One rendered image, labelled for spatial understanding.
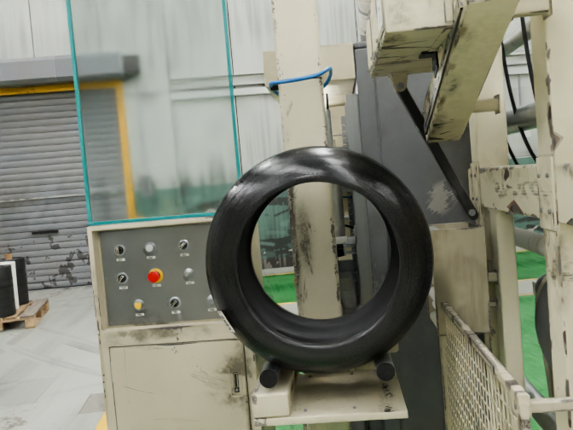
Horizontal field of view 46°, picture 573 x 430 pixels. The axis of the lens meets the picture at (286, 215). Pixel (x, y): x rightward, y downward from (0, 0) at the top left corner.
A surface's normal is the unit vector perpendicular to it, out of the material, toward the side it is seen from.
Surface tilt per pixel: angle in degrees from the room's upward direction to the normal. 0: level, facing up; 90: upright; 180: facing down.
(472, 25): 162
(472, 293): 90
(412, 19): 90
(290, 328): 80
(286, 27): 90
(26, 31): 90
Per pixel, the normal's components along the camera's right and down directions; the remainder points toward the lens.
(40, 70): 0.07, 0.04
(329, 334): -0.09, -0.12
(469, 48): 0.06, 0.96
